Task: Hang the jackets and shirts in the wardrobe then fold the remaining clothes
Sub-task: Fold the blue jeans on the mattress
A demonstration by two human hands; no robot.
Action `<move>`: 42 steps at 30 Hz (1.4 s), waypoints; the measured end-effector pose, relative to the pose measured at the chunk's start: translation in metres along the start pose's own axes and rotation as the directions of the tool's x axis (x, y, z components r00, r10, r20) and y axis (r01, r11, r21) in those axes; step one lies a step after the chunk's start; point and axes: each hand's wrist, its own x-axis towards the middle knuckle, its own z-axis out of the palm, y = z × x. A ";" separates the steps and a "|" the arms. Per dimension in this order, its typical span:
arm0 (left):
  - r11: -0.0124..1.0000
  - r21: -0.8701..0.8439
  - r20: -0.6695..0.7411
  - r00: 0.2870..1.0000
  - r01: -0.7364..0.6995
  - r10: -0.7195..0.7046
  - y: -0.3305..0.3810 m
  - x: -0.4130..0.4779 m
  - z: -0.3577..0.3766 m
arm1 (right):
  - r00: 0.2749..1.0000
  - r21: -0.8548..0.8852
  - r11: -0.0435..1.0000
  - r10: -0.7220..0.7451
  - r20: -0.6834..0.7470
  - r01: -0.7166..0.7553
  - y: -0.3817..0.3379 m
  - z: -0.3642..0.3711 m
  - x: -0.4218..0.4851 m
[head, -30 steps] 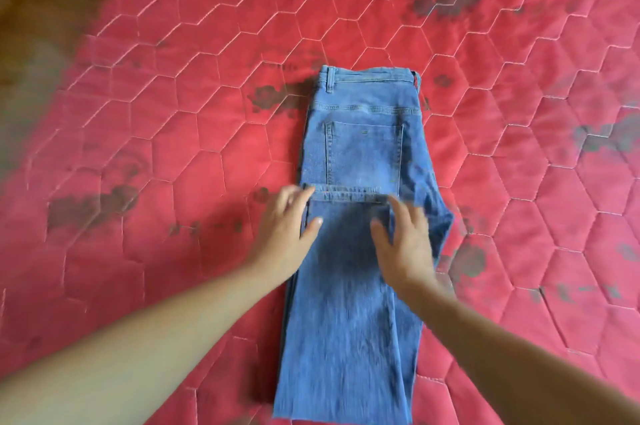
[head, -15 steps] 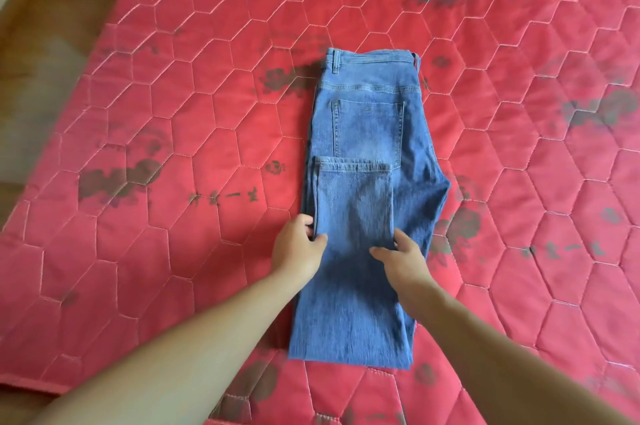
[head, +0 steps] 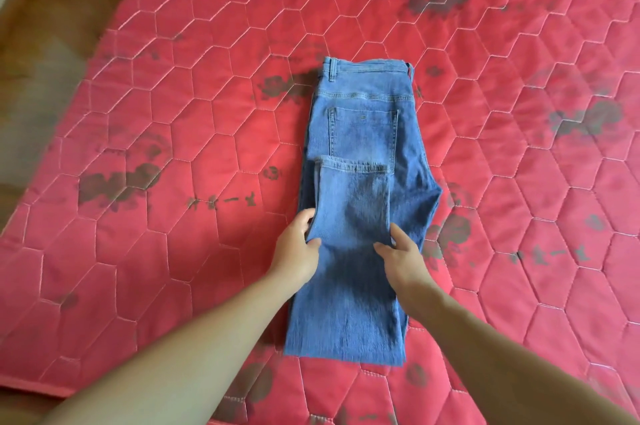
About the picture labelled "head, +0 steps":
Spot person's right forearm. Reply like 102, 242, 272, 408
417, 292, 640, 425

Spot red quilted mattress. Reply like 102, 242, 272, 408
0, 0, 640, 425

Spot person's left hand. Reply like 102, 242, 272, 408
266, 208, 323, 292

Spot person's right hand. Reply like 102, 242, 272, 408
373, 222, 447, 320

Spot person's left forearm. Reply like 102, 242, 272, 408
42, 272, 299, 425

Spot light blue jeans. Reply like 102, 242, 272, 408
283, 56, 444, 368

